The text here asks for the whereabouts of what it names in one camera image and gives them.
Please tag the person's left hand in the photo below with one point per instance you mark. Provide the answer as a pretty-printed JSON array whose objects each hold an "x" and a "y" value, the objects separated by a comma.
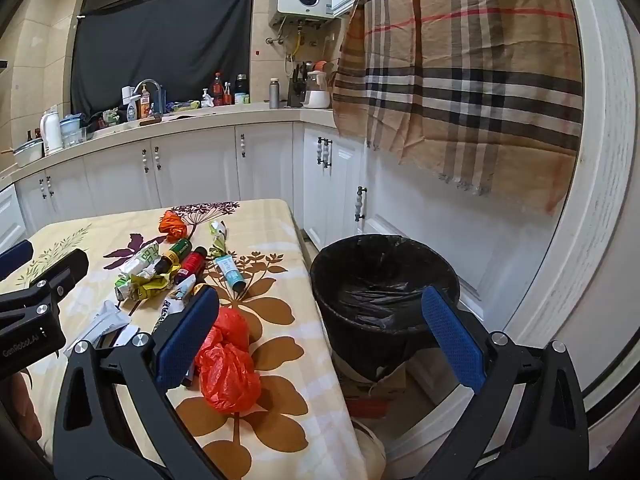
[{"x": 27, "y": 402}]

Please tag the white sack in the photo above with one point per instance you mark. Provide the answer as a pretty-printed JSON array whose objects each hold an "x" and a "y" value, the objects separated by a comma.
[{"x": 370, "y": 447}]

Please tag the dark bottle red cap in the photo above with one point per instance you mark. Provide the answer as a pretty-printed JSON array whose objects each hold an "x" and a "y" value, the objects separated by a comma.
[{"x": 218, "y": 90}]

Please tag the green and white wrapper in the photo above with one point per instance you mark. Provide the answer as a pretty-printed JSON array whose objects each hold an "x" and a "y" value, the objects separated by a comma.
[{"x": 218, "y": 234}]

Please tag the floral tablecloth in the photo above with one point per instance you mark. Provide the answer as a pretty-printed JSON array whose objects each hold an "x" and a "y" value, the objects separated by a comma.
[{"x": 260, "y": 320}]

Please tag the beige countertop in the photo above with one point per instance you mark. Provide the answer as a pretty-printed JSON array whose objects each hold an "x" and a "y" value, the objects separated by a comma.
[{"x": 225, "y": 115}]

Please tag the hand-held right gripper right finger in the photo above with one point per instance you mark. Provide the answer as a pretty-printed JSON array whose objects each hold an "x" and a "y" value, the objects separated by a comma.
[{"x": 452, "y": 342}]

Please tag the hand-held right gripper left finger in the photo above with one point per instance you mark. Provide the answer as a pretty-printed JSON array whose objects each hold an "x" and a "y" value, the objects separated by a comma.
[{"x": 187, "y": 342}]

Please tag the white and blue tube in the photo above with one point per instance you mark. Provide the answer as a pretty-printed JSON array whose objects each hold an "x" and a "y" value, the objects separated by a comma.
[{"x": 229, "y": 271}]

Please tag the white base cabinets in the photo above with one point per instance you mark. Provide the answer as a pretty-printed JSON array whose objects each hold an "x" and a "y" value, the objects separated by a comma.
[{"x": 200, "y": 165}]

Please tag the orange plastic bag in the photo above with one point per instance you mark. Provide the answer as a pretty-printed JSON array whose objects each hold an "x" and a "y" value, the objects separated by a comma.
[{"x": 172, "y": 225}]

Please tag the orange bowl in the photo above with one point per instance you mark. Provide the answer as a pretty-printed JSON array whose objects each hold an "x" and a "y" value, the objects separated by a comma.
[{"x": 320, "y": 66}]

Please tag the chrome faucet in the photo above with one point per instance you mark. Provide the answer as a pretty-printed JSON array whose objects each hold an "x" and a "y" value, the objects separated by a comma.
[{"x": 150, "y": 82}]

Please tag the beige plaid cloth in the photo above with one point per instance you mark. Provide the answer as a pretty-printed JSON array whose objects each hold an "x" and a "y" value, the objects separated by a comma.
[{"x": 475, "y": 85}]

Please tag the small red spray bottle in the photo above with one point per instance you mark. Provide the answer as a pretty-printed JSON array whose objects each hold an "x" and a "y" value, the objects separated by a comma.
[{"x": 228, "y": 95}]

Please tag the brown cutting board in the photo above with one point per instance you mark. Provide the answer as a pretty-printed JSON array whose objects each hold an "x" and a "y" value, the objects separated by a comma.
[{"x": 150, "y": 121}]

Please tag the white and blue bottle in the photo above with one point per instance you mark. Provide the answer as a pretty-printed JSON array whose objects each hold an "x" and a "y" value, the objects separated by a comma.
[{"x": 131, "y": 107}]

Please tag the red plastic bag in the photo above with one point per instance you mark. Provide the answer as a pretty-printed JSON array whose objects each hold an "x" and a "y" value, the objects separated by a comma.
[{"x": 227, "y": 370}]

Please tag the white door frame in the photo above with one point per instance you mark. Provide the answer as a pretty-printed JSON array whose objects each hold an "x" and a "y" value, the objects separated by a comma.
[{"x": 600, "y": 160}]

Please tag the orange dish soap bottle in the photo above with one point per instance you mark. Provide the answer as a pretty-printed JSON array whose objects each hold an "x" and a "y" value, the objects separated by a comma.
[{"x": 145, "y": 105}]

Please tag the steel thermos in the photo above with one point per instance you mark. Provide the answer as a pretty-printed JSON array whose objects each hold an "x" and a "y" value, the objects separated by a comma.
[{"x": 274, "y": 95}]

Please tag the cardboard box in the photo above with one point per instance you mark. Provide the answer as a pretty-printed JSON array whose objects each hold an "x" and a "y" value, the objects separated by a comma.
[{"x": 390, "y": 384}]

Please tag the white sachet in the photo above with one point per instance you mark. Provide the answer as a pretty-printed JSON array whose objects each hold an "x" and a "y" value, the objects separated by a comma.
[{"x": 105, "y": 322}]

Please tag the yellow wrapper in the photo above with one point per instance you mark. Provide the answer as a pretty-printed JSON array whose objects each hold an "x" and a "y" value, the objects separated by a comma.
[{"x": 150, "y": 287}]

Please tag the small green wrapper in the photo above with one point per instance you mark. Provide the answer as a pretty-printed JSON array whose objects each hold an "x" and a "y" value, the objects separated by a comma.
[{"x": 125, "y": 290}]

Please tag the white blender jug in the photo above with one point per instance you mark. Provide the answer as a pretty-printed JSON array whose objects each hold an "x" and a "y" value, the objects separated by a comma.
[{"x": 317, "y": 95}]

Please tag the white spray bottle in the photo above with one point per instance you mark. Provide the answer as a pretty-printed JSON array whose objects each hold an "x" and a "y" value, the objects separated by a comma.
[{"x": 207, "y": 99}]

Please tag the black waste bin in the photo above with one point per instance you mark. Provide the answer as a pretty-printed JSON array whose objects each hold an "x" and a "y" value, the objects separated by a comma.
[{"x": 350, "y": 320}]

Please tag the yellow green sponge pack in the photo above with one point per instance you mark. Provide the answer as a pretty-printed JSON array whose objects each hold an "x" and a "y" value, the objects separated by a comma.
[{"x": 183, "y": 106}]

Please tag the red bottle black cap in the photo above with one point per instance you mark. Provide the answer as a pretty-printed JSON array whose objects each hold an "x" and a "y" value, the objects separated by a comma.
[{"x": 192, "y": 262}]

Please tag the dark green bottle yellow label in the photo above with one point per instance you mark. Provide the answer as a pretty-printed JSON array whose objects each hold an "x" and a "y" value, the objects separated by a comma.
[{"x": 177, "y": 252}]

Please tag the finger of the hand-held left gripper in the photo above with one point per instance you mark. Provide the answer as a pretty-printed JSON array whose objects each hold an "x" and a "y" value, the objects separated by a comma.
[
  {"x": 62, "y": 272},
  {"x": 15, "y": 257}
]

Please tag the white tube black print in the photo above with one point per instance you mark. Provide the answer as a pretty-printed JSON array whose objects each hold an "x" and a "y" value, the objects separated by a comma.
[{"x": 172, "y": 305}]

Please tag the black curtain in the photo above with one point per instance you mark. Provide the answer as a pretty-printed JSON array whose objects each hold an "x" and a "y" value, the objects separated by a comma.
[{"x": 165, "y": 45}]

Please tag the white pot with lid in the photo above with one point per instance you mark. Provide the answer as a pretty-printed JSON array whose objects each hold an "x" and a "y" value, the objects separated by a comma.
[{"x": 29, "y": 154}]

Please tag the white kettle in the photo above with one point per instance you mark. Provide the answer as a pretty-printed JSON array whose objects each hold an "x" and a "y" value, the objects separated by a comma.
[{"x": 51, "y": 132}]

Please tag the black knife block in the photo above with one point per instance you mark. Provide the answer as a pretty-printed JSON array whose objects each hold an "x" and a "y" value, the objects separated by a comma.
[{"x": 297, "y": 90}]

